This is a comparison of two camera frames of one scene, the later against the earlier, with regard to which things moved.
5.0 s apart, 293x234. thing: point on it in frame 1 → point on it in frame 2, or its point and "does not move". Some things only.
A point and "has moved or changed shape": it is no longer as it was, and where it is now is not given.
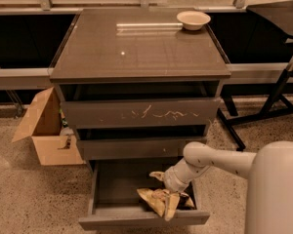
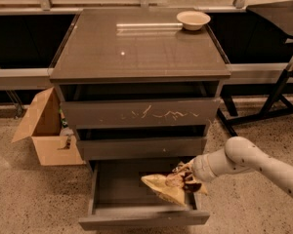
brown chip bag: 156,198 has moved or changed shape
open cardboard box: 44,126 does not move
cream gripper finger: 157,174 → 185,166
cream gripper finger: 171,205 → 202,188
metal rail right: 261,73 does not move
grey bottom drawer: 114,202 does not move
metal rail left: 20,78 does not move
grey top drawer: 182,113 does not move
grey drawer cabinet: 140,83 does not move
